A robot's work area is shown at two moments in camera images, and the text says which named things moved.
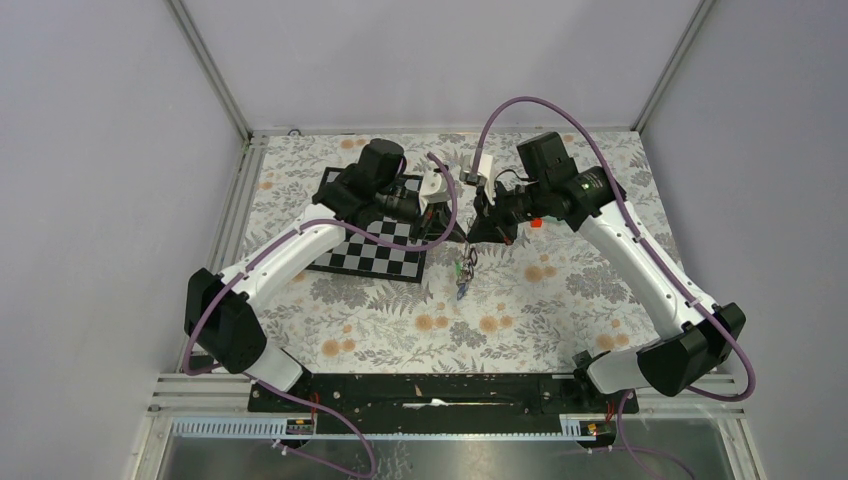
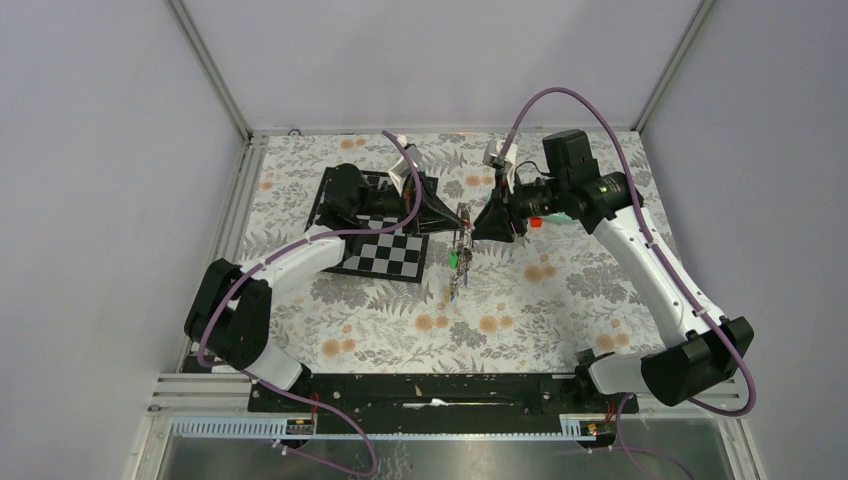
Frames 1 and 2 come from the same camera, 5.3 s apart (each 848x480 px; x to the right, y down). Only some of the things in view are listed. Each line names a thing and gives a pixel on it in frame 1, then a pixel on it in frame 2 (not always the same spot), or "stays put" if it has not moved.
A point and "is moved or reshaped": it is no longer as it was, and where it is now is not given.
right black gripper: (490, 228) stays put
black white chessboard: (361, 254) stays put
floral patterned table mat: (536, 305) stays put
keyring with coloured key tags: (465, 270) is moved or reshaped
